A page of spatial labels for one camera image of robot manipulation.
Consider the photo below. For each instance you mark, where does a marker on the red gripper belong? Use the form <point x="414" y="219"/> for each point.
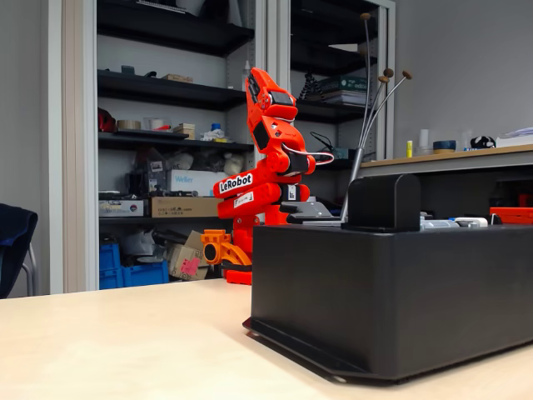
<point x="259" y="103"/>

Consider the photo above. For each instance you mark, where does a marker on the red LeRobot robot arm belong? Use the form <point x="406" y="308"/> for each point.
<point x="266" y="196"/>

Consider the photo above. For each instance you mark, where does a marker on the clear plastic bottle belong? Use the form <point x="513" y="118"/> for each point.
<point x="245" y="79"/>

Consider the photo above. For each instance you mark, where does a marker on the grey metal shelving cabinet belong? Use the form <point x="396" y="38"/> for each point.
<point x="260" y="41"/>

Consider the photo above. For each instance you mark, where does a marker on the white crumpled cloth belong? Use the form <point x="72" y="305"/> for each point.
<point x="214" y="135"/>

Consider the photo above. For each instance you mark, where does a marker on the small flat cardboard box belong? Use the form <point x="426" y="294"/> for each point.
<point x="177" y="78"/>

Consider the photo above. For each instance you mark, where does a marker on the stack of books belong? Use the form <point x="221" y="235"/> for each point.
<point x="345" y="89"/>

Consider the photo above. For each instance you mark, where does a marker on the small wooden boxes stack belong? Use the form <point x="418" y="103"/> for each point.
<point x="185" y="130"/>

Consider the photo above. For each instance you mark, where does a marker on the clear plastic container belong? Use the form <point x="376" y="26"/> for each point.
<point x="157" y="124"/>

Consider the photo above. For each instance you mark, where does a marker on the white Weller box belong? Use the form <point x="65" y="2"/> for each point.
<point x="191" y="182"/>

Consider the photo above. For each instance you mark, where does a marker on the metal stand cork balls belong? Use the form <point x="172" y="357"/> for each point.
<point x="359" y="162"/>

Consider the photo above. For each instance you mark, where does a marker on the brown tape roll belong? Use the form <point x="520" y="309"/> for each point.
<point x="129" y="124"/>

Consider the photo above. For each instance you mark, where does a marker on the long brown cardboard box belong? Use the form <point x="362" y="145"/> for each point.
<point x="183" y="207"/>

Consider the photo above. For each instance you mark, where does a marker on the grey door plate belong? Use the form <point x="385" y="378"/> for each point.
<point x="322" y="222"/>

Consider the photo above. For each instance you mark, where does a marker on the dark red object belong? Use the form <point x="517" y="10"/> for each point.
<point x="106" y="121"/>

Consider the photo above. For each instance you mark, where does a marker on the yellow glue stick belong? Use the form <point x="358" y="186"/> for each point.
<point x="409" y="149"/>

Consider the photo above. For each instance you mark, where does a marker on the orange table clamp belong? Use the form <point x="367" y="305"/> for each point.
<point x="220" y="250"/>

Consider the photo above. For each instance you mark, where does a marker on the black rounded block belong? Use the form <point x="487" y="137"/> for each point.
<point x="383" y="204"/>

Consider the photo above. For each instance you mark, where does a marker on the white plastic cup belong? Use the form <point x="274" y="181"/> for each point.
<point x="424" y="141"/>

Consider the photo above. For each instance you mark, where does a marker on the white labelled flat box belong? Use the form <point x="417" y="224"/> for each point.
<point x="121" y="208"/>

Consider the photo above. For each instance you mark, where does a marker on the cardboard box pink sticker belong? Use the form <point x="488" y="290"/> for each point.
<point x="187" y="262"/>

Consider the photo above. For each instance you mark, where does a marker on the blue tape roll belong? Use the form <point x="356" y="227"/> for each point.
<point x="444" y="146"/>

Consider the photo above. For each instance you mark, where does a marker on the low blue plastic crate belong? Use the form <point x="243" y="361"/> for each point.
<point x="145" y="275"/>

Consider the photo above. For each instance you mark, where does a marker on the silver metal hinge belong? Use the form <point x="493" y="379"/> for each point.
<point x="437" y="224"/>

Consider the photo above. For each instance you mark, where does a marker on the black white plush toy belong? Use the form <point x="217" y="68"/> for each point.
<point x="483" y="142"/>

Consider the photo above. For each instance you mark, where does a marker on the black task board box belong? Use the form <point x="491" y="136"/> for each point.
<point x="375" y="291"/>

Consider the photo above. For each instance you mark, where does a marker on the tall blue plastic crate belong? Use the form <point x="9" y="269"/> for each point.
<point x="109" y="266"/>

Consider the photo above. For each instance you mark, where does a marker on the white latch block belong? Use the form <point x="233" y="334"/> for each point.
<point x="470" y="222"/>

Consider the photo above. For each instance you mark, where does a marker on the wooden top desk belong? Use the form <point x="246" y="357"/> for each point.
<point x="508" y="157"/>

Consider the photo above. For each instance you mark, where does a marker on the white paper stack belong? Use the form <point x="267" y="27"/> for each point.
<point x="518" y="135"/>

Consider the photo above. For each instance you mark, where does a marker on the red display module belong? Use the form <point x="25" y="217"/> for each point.
<point x="514" y="216"/>

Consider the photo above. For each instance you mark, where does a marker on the dark blue chair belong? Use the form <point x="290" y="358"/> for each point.
<point x="14" y="246"/>

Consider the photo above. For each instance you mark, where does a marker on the metal chair frame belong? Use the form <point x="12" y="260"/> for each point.
<point x="32" y="271"/>

